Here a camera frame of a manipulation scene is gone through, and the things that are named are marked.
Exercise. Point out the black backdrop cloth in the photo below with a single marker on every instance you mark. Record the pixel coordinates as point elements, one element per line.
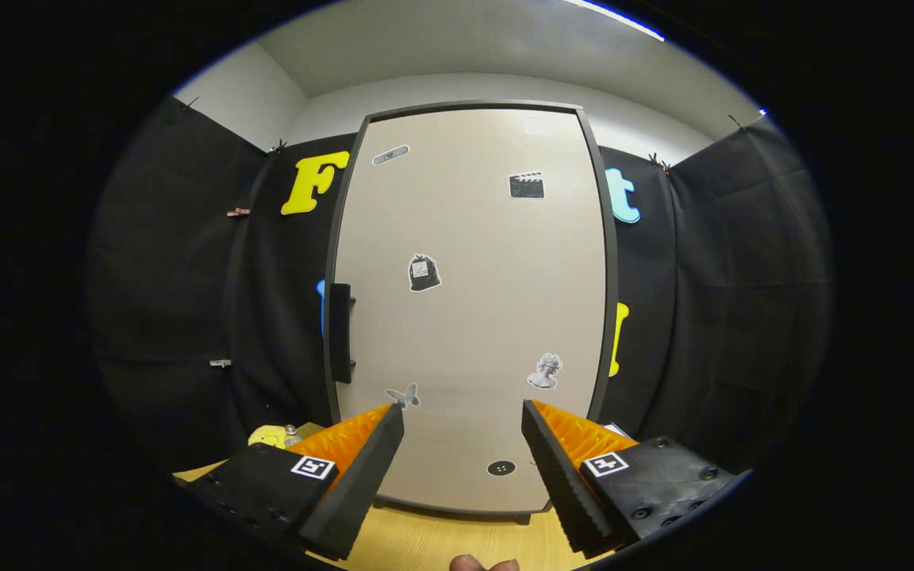
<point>727,277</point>

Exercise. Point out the beige shoe cabinet door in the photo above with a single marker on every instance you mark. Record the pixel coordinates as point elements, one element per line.
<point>473,301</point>

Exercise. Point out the yellow pineapple plush toy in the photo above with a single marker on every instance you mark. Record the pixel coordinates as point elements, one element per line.
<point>266,436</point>

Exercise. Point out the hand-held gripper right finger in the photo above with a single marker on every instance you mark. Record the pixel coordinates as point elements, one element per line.
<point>564,484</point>

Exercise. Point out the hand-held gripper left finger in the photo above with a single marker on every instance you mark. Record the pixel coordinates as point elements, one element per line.
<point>362,484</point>

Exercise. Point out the green drink bottle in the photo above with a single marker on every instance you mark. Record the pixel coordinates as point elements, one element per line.
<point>292,435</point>

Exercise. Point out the grey shoe cabinet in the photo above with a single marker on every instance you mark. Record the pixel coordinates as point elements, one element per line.
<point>612,238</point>

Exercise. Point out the long ceiling light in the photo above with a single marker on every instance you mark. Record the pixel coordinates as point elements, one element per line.
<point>616,19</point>

